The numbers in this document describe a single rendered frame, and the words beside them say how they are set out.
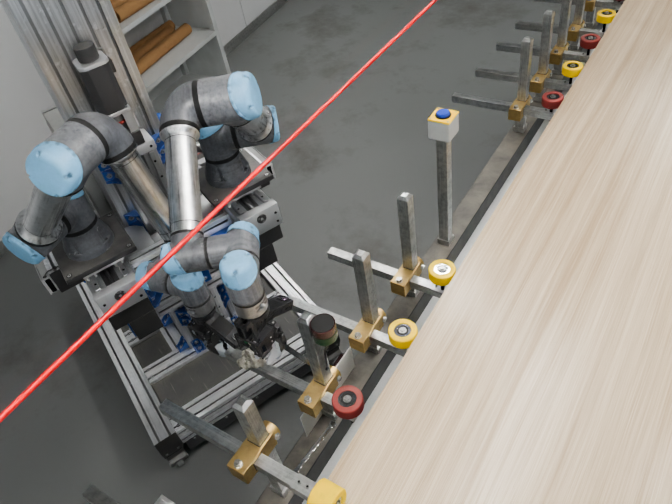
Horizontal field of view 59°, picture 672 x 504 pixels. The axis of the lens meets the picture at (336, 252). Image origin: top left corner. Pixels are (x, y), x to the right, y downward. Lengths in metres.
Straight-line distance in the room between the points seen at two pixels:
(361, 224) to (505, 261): 1.60
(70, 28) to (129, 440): 1.69
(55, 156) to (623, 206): 1.59
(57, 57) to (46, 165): 0.53
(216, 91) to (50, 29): 0.56
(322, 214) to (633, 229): 1.90
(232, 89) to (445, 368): 0.87
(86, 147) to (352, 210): 2.16
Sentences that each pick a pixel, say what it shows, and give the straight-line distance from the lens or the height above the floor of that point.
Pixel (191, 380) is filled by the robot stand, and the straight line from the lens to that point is 2.58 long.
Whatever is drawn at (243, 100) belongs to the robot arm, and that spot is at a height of 1.50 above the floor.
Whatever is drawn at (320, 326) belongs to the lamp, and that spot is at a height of 1.13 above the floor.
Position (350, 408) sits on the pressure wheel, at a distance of 1.51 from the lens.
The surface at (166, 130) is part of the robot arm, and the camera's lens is 1.49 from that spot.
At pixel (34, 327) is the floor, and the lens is 3.49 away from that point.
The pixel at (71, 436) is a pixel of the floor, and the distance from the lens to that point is 2.95.
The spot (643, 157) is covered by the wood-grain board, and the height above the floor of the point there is 0.90.
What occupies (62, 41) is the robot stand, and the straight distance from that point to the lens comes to 1.88.
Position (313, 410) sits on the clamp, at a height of 0.86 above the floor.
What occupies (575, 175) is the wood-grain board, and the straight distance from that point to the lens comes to 2.13.
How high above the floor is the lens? 2.20
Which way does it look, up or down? 44 degrees down
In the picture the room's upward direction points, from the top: 12 degrees counter-clockwise
